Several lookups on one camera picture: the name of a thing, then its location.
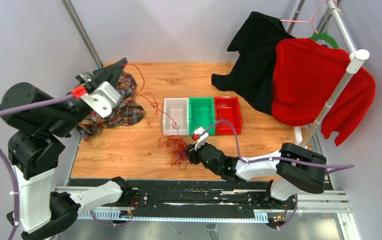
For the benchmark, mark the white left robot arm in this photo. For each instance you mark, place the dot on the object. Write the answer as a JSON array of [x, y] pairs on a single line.
[[34, 150]]

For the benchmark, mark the red sweater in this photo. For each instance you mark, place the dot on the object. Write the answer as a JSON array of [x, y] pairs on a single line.
[[305, 76]]

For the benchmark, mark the green plastic bin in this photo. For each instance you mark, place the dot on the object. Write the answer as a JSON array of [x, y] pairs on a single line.
[[201, 113]]

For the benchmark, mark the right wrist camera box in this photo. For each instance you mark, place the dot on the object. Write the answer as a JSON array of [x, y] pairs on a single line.
[[200, 136]]

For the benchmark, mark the green clothes hanger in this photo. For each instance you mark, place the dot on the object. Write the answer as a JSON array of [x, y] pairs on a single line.
[[326, 38]]

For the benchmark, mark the plaid cloth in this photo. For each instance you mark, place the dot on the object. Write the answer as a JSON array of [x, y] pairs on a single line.
[[126, 114]]

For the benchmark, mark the clear plastic bin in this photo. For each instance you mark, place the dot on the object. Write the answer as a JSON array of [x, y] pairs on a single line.
[[176, 116]]

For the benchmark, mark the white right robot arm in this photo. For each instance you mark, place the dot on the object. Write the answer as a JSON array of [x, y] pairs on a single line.
[[299, 169]]

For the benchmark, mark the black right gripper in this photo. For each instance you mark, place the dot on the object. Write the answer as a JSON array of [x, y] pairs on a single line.
[[193, 154]]

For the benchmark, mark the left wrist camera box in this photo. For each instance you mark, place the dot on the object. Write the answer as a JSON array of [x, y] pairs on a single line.
[[103, 99]]

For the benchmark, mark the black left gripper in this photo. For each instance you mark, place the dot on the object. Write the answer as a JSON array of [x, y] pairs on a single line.
[[112, 72]]

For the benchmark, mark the black t-shirt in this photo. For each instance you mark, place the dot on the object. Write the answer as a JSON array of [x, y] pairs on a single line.
[[252, 75]]

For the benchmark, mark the pink wire hanger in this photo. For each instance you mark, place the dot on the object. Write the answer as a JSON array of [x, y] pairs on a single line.
[[296, 15]]

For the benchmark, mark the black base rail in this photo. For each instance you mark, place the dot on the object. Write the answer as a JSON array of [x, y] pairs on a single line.
[[200, 199]]

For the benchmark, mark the red plastic bin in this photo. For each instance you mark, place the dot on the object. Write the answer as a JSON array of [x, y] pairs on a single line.
[[227, 108]]

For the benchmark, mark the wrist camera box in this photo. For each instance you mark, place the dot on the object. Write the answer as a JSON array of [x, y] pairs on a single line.
[[200, 136], [103, 99]]

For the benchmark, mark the white clothes rack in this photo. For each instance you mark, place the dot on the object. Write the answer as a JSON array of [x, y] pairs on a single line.
[[357, 58]]

